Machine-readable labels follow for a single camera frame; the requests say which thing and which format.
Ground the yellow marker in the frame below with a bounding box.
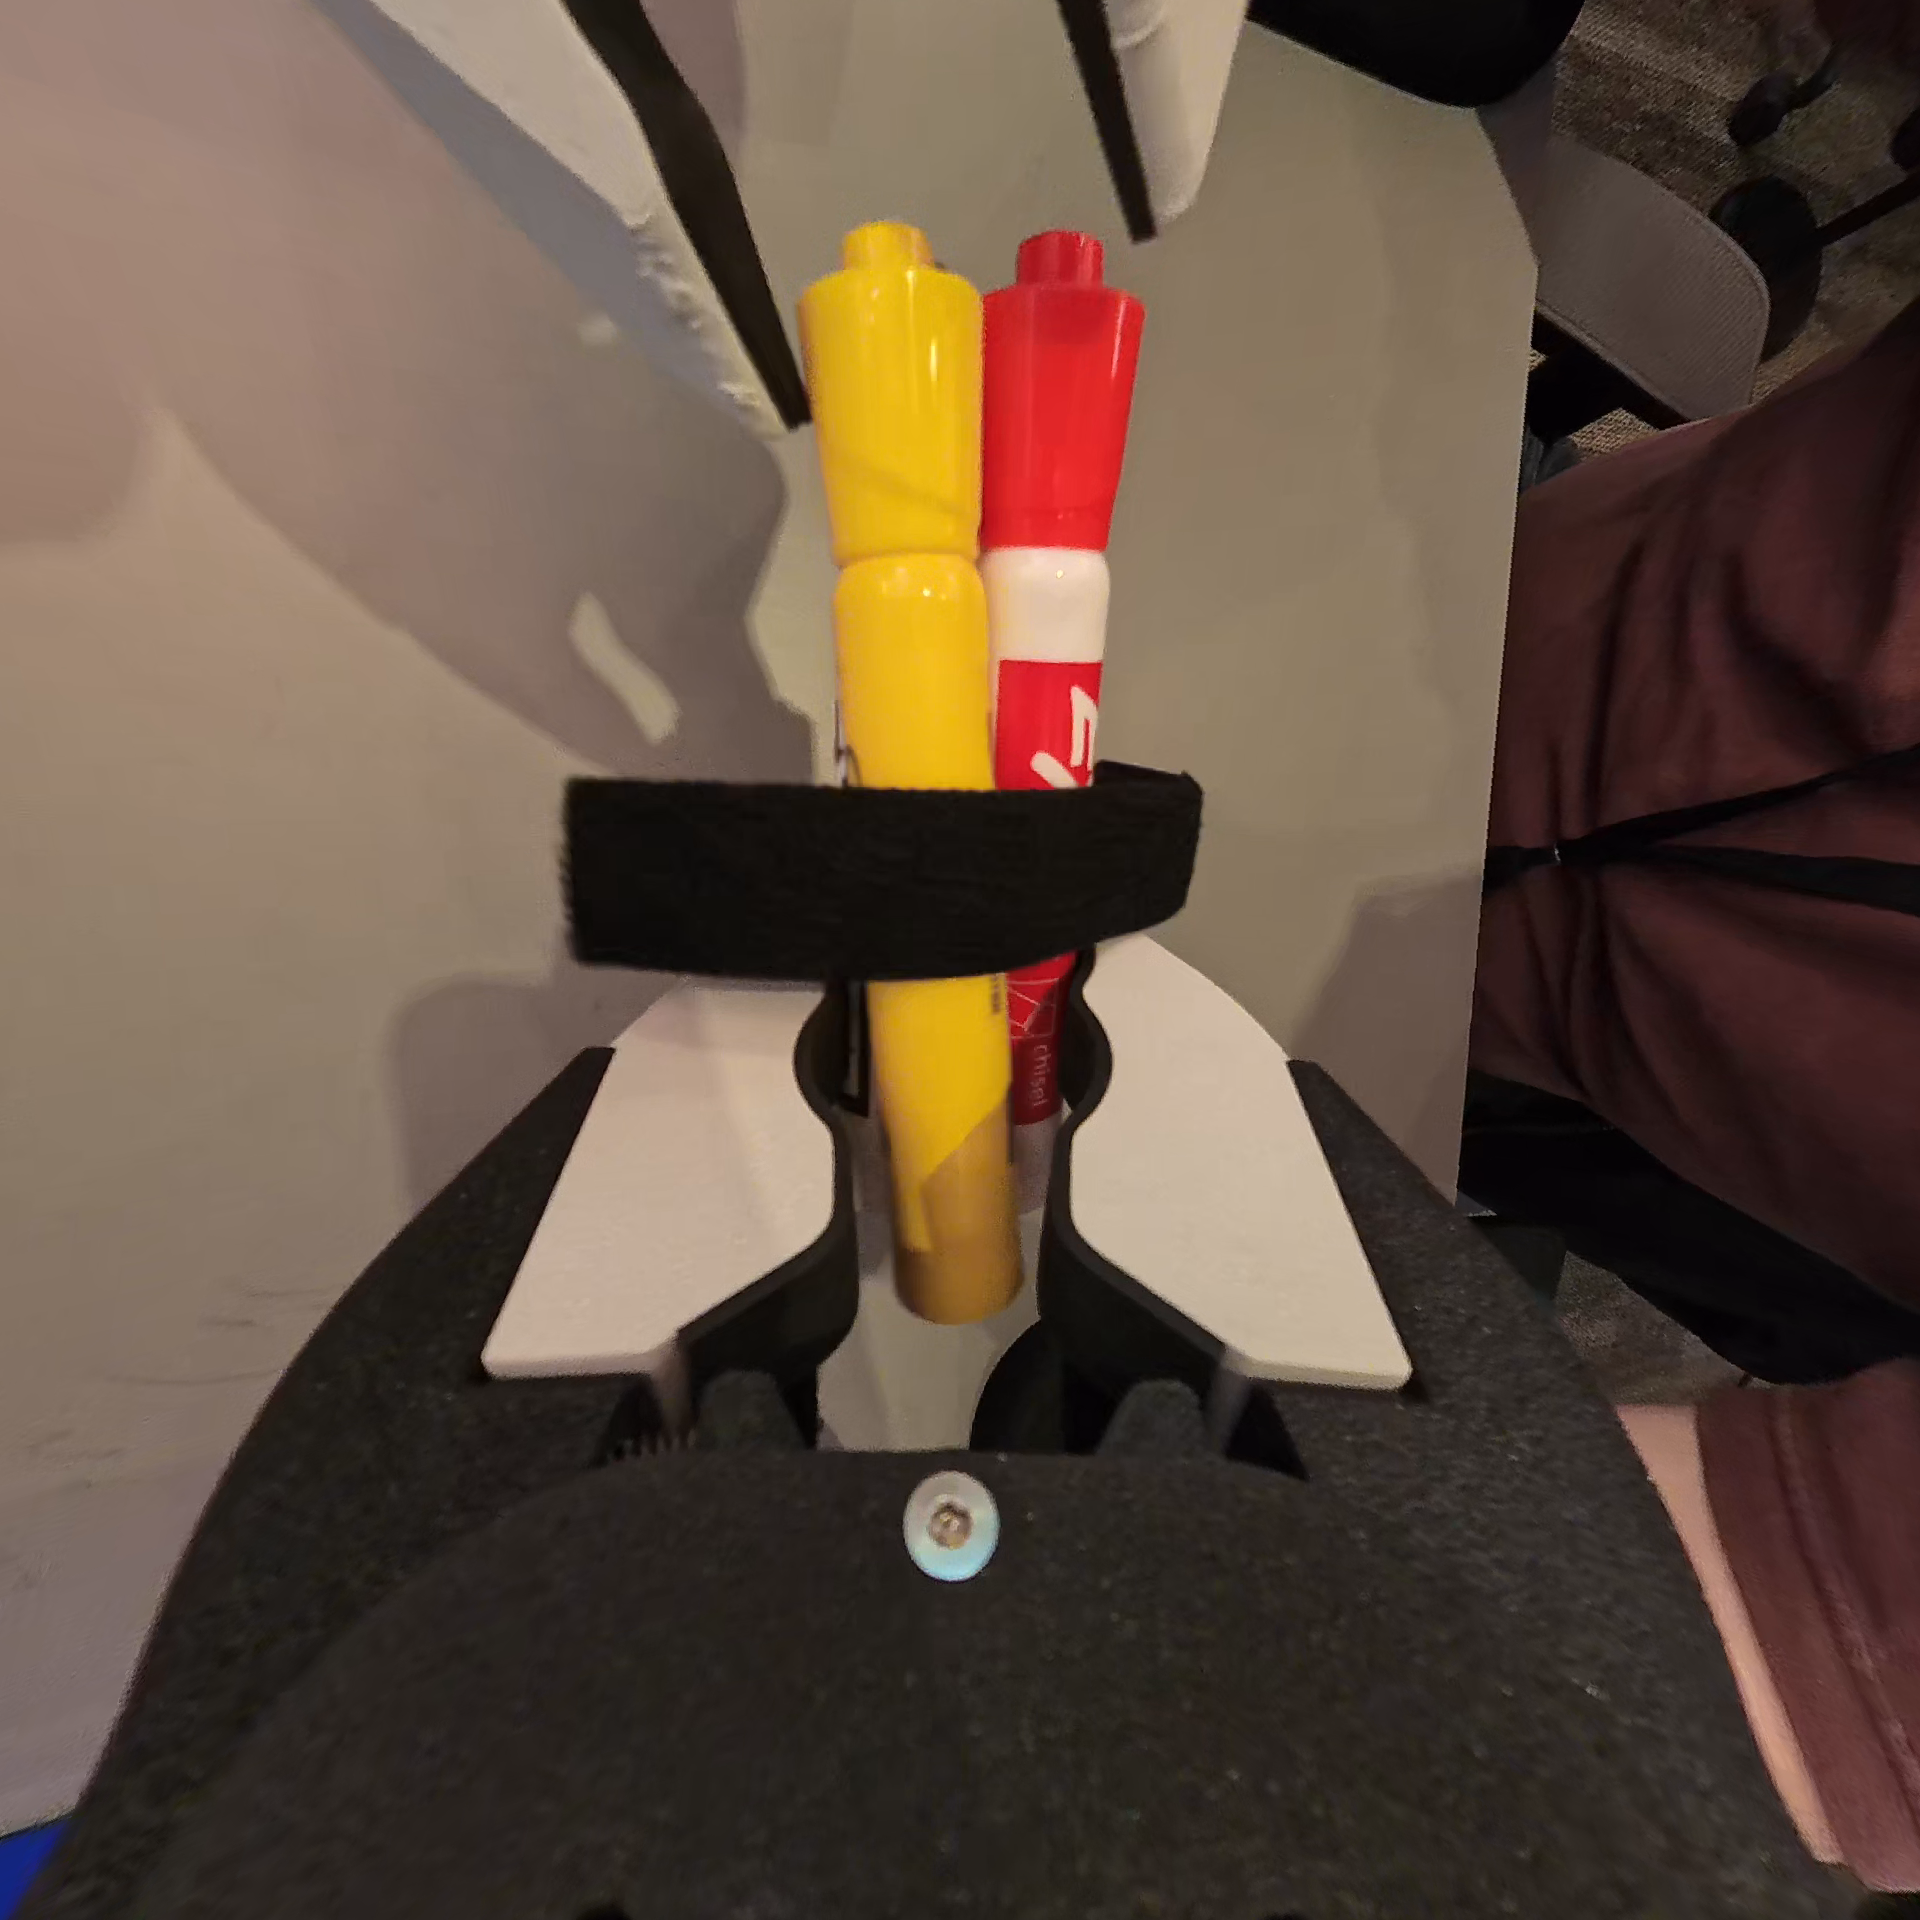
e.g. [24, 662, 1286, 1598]
[794, 220, 1034, 1328]

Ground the red marker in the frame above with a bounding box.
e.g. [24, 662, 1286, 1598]
[979, 225, 1152, 1128]

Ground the grey office chair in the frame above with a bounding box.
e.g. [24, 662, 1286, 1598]
[1522, 0, 1920, 440]

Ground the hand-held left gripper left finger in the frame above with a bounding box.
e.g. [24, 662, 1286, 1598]
[477, 975, 867, 1383]

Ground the black lanyard cord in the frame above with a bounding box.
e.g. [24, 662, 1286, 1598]
[1486, 747, 1920, 920]

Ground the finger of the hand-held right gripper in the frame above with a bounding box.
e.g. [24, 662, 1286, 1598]
[1056, 0, 1257, 245]
[321, 0, 816, 440]

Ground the black hook-and-loop strap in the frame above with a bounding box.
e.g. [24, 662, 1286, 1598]
[561, 760, 1205, 995]

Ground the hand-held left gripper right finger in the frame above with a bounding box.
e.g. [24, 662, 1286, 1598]
[1045, 934, 1414, 1392]

